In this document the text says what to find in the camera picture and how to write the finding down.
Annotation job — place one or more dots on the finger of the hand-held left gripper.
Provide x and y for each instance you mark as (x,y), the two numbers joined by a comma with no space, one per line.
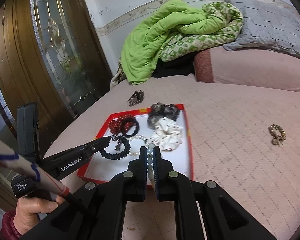
(102,142)

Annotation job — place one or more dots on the person's left forearm red sleeve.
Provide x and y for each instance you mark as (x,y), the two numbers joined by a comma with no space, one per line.
(10,226)

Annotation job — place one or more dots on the red cardboard box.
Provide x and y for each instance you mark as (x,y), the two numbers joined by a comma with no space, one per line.
(97,160)

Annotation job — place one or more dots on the person's left hand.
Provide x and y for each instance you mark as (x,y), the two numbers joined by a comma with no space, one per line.
(35,210)

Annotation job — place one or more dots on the dark hair claw clip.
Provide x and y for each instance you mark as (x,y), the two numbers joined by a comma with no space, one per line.
(136,98)

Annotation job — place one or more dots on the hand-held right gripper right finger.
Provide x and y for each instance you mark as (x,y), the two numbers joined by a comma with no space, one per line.
(158,166)

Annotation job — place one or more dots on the green quilt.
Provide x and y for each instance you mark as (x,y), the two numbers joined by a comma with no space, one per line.
(150,37)

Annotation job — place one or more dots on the pink bolster pillow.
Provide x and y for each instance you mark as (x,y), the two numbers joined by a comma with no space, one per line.
(252,67)

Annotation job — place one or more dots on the wooden door with glass pane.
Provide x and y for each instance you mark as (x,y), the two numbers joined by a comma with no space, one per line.
(20,55)

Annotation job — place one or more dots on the dark cloth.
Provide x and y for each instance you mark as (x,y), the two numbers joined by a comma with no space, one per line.
(172,68)

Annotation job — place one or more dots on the black sheer scrunchie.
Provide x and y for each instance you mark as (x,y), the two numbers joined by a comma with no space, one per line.
(162,112)

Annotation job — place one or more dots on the white printed scrunchie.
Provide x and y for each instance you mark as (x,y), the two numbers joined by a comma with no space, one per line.
(167,135)

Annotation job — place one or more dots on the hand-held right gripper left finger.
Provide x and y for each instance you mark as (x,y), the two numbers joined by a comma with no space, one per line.
(142,166)

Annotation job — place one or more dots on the grey quilted pillow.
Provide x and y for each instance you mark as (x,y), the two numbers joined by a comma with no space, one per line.
(265,22)

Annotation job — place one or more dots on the beige patterned cloth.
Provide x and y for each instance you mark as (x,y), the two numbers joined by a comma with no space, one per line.
(116,77)

